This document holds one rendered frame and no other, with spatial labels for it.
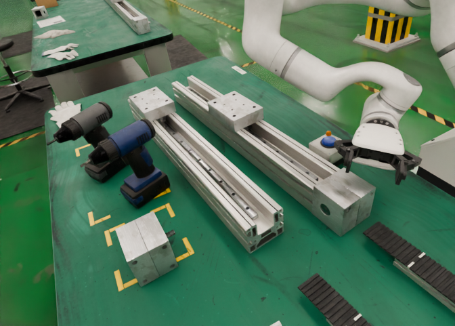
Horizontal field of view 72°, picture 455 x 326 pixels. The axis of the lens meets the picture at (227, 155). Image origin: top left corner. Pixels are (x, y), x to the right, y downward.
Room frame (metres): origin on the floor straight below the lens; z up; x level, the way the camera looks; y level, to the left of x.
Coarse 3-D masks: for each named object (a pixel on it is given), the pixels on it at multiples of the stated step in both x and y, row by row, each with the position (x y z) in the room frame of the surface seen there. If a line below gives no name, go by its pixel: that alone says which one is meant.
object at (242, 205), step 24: (168, 120) 0.98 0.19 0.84; (168, 144) 0.79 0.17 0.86; (192, 144) 0.81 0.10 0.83; (192, 168) 0.65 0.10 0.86; (216, 168) 0.68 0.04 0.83; (216, 192) 0.55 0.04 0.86; (240, 192) 0.57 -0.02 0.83; (264, 192) 0.52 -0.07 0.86; (240, 216) 0.46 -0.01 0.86; (264, 216) 0.49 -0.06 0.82; (240, 240) 0.45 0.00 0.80; (264, 240) 0.45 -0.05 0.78
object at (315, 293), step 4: (320, 284) 0.31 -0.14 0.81; (324, 284) 0.31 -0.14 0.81; (328, 284) 0.31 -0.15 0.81; (316, 288) 0.30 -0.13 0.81; (320, 288) 0.30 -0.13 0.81; (324, 288) 0.30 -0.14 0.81; (328, 288) 0.30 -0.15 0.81; (308, 292) 0.30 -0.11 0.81; (312, 292) 0.30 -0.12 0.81; (316, 292) 0.30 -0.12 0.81; (320, 292) 0.30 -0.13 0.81; (324, 292) 0.30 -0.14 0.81; (308, 296) 0.29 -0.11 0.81; (312, 296) 0.29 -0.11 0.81; (316, 296) 0.29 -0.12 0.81; (312, 300) 0.28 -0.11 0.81
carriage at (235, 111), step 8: (224, 96) 0.95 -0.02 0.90; (232, 96) 0.94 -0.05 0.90; (240, 96) 0.94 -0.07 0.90; (208, 104) 0.93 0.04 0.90; (216, 104) 0.91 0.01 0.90; (224, 104) 0.90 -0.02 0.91; (232, 104) 0.89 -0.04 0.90; (240, 104) 0.88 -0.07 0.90; (248, 104) 0.87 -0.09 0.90; (256, 104) 0.87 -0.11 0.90; (216, 112) 0.88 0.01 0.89; (224, 112) 0.85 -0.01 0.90; (232, 112) 0.84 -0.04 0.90; (240, 112) 0.84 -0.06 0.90; (248, 112) 0.83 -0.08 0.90; (256, 112) 0.83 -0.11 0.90; (224, 120) 0.84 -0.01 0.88; (232, 120) 0.80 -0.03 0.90; (240, 120) 0.80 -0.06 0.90; (248, 120) 0.82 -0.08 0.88; (256, 120) 0.83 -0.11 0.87; (232, 128) 0.80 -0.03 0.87; (240, 128) 0.80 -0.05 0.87; (248, 128) 0.83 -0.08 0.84
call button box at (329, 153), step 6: (318, 138) 0.73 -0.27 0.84; (336, 138) 0.71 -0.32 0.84; (312, 144) 0.71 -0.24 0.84; (318, 144) 0.70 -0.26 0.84; (312, 150) 0.70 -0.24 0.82; (318, 150) 0.68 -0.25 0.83; (324, 150) 0.67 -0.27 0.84; (330, 150) 0.67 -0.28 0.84; (336, 150) 0.66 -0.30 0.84; (324, 156) 0.66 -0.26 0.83; (330, 156) 0.65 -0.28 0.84; (336, 156) 0.66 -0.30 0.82; (330, 162) 0.65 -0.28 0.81; (336, 162) 0.66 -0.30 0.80; (342, 162) 0.67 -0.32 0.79
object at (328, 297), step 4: (332, 288) 0.30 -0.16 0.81; (328, 292) 0.29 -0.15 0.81; (332, 292) 0.29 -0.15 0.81; (336, 292) 0.29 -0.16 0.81; (320, 296) 0.29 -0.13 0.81; (324, 296) 0.29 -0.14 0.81; (328, 296) 0.29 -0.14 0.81; (332, 296) 0.28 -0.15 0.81; (336, 296) 0.28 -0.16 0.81; (316, 300) 0.28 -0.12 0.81; (320, 300) 0.28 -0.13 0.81; (324, 300) 0.28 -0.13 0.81; (328, 300) 0.28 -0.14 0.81; (332, 300) 0.28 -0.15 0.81; (316, 304) 0.27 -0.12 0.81; (320, 304) 0.27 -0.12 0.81; (324, 304) 0.27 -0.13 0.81; (320, 308) 0.27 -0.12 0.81
